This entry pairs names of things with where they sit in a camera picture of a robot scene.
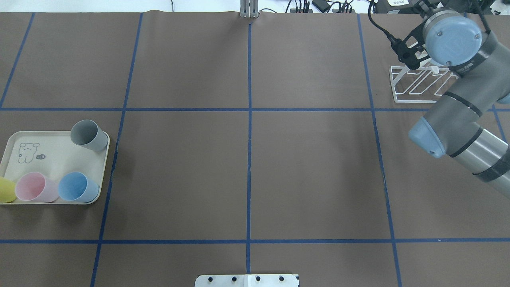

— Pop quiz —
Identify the grey plastic cup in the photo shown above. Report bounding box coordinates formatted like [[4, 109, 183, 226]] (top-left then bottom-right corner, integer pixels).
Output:
[[70, 120, 109, 152]]

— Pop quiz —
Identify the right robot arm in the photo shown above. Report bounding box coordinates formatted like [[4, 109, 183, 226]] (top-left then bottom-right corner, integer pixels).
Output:
[[408, 8, 510, 197]]

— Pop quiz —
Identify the medium blue plastic cup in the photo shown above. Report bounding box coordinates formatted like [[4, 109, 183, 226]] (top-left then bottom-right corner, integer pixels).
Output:
[[58, 171, 100, 203]]

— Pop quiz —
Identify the pink plastic cup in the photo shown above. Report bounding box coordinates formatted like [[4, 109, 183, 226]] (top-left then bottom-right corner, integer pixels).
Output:
[[15, 171, 59, 203]]

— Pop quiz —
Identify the yellow plastic cup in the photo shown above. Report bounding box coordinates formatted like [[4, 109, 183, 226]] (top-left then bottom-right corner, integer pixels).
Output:
[[0, 177, 18, 203]]

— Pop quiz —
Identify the brown table mat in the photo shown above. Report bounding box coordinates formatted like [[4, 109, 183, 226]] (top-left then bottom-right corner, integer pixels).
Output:
[[1, 11, 510, 287]]

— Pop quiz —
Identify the cream serving tray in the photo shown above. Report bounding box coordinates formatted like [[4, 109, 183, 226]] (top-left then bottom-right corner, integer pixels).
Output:
[[0, 131, 110, 204]]

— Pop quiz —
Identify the aluminium frame post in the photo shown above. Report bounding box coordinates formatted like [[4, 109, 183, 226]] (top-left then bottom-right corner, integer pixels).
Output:
[[240, 0, 260, 18]]

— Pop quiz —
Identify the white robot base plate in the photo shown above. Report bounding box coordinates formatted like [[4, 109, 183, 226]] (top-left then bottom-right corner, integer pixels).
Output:
[[194, 274, 300, 287]]

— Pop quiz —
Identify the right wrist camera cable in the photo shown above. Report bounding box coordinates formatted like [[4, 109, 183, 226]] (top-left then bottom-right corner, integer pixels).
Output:
[[367, 0, 403, 45]]

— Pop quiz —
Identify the white wire cup rack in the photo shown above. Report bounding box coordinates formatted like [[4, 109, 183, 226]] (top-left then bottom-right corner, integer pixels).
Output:
[[388, 64, 459, 104]]

